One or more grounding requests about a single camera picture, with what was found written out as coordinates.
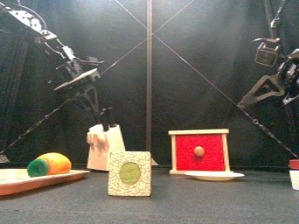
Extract black knife handle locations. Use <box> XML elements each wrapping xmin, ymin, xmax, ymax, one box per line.
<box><xmin>106</xmin><ymin>107</ymin><xmax>117</xmax><ymax>128</ymax></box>
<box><xmin>98</xmin><ymin>108</ymin><xmax>109</xmax><ymax>132</ymax></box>

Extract red wooden drawer box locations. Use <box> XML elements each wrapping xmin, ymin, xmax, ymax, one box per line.
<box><xmin>166</xmin><ymin>128</ymin><xmax>230</xmax><ymax>175</ymax></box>

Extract vertical metal frame pole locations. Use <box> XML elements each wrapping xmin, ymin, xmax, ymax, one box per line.
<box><xmin>144</xmin><ymin>0</ymin><xmax>154</xmax><ymax>152</ymax></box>

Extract red and white block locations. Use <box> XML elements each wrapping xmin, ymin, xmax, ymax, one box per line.
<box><xmin>288</xmin><ymin>158</ymin><xmax>299</xmax><ymax>191</ymax></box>

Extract white wooden knife block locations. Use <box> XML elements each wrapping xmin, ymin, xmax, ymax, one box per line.
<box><xmin>85</xmin><ymin>123</ymin><xmax>126</xmax><ymax>172</ymax></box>

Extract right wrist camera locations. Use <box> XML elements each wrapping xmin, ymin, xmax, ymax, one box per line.
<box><xmin>253</xmin><ymin>38</ymin><xmax>282</xmax><ymax>68</ymax></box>

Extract white plate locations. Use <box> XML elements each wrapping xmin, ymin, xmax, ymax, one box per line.
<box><xmin>182</xmin><ymin>171</ymin><xmax>245</xmax><ymax>182</ymax></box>

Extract green patterned card box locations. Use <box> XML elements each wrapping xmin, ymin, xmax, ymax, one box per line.
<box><xmin>106</xmin><ymin>150</ymin><xmax>153</xmax><ymax>197</ymax></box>

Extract pink cutting board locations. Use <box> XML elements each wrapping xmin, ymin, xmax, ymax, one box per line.
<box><xmin>0</xmin><ymin>168</ymin><xmax>90</xmax><ymax>196</ymax></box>

